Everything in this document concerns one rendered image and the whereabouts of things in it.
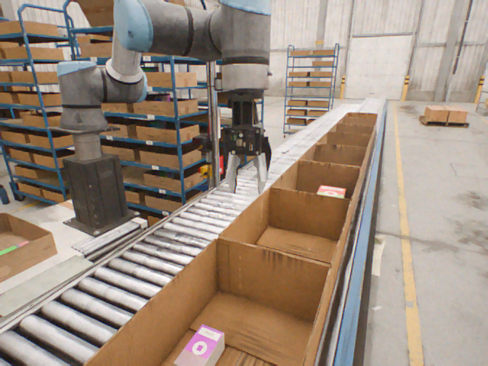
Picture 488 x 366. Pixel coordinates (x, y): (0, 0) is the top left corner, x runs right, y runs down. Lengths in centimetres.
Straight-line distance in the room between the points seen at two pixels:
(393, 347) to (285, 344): 137
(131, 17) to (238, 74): 20
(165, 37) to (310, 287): 60
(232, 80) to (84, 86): 96
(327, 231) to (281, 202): 19
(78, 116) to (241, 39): 100
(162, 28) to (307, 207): 73
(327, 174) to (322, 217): 40
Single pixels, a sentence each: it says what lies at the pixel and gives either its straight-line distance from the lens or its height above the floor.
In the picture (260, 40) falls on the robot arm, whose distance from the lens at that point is 56.
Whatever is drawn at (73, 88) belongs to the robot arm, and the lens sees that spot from 143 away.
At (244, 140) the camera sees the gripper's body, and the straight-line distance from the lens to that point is 56.
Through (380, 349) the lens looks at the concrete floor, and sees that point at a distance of 202.
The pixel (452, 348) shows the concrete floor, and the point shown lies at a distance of 220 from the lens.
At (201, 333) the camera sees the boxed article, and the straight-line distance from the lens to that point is 70.
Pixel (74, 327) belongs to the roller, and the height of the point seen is 74.
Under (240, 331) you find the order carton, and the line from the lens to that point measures 75.
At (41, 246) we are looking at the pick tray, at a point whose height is 81.
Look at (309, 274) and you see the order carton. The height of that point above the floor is 102.
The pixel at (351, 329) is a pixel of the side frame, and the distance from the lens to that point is 77.
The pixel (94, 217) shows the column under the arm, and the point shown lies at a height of 82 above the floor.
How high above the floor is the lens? 145
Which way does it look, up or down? 21 degrees down
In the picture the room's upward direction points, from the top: straight up
